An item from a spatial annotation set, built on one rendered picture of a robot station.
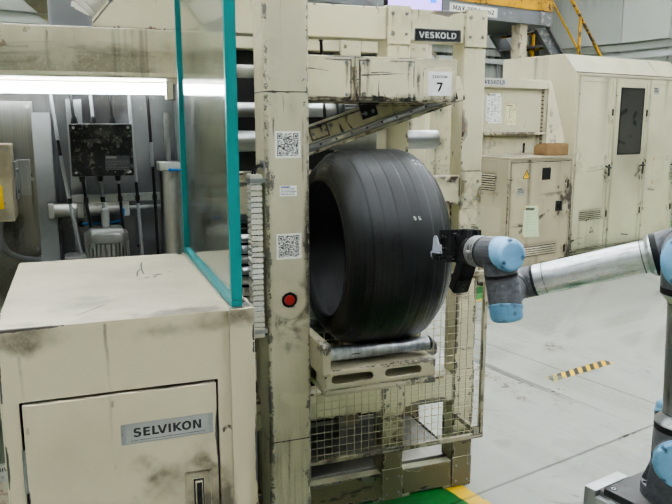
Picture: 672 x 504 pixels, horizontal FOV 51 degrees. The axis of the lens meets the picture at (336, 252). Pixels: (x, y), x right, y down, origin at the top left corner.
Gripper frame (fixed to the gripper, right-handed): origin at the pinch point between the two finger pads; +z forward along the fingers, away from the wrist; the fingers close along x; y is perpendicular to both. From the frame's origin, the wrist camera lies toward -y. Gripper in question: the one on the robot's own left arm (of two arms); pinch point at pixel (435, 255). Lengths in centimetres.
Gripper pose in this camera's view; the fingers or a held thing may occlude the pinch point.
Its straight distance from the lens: 188.7
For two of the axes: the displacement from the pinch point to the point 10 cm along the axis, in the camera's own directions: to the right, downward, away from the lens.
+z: -3.4, -0.5, 9.4
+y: -0.2, -10.0, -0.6
